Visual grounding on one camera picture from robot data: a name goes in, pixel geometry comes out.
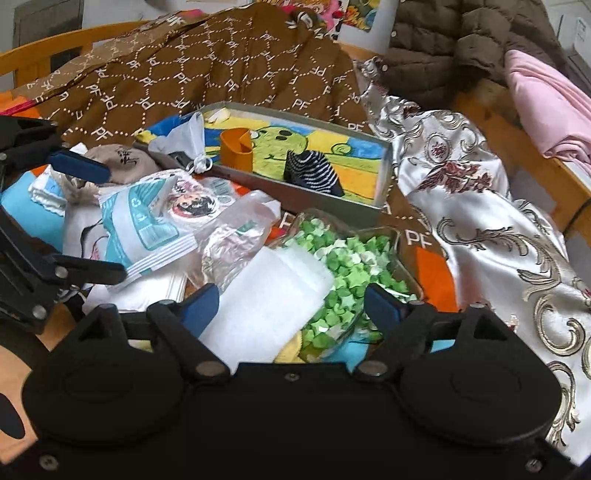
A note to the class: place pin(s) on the pink girl wall poster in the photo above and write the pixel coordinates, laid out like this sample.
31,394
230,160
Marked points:
325,14

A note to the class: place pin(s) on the brown puffer jacket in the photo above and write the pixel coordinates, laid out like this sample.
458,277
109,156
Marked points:
461,41

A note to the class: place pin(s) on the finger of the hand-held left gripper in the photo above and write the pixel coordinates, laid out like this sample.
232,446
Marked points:
78,166
92,273

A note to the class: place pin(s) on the white foam sheet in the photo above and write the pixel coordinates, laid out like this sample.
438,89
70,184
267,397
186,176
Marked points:
268,295

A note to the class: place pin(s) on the clear box of green stars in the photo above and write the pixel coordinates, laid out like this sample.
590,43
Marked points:
401,261

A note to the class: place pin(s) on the clear plastic bag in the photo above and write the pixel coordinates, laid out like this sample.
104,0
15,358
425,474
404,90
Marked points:
240,235

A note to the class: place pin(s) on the white air conditioner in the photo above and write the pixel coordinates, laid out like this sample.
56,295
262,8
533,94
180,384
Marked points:
579,41

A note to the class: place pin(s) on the grey door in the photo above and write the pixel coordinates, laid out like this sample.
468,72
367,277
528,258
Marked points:
46,18

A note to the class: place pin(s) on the silver floral satin cloth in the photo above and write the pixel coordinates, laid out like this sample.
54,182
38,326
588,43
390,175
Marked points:
485,221

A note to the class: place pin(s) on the yellow soft item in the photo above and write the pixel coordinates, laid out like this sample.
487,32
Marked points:
291,348

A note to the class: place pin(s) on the white flat packet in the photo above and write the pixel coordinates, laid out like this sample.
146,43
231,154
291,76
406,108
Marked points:
152,288

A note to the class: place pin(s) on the white folded tissue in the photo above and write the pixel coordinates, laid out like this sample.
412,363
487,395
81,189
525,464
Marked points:
41,191

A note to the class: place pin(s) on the underwater scene wall poster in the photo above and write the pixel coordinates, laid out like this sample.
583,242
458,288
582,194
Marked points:
367,14

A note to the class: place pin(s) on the black white striped sock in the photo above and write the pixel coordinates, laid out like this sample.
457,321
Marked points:
309,173

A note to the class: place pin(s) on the white cloth line drawing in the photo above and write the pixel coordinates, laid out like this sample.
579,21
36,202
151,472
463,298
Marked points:
83,230

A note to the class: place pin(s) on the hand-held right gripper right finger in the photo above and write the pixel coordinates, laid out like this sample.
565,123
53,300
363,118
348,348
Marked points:
383,307

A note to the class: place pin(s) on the pile of green paper stars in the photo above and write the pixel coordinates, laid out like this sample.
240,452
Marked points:
351,258

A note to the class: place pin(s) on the orange plastic cup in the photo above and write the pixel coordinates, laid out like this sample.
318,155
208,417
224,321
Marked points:
238,150

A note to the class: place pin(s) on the pink cloth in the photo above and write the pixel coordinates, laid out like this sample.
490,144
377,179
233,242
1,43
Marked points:
549,101

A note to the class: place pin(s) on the teal white packet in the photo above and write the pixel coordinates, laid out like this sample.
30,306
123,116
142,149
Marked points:
134,221

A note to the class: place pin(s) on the wooden bed frame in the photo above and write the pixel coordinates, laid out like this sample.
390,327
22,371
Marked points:
27,53

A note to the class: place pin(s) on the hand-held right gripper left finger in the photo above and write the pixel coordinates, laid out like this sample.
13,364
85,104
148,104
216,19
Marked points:
203,304

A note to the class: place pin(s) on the brown patterned blanket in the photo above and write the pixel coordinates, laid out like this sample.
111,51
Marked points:
207,60

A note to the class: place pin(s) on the colourful patchwork blanket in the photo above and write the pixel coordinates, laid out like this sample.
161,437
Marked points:
434,281

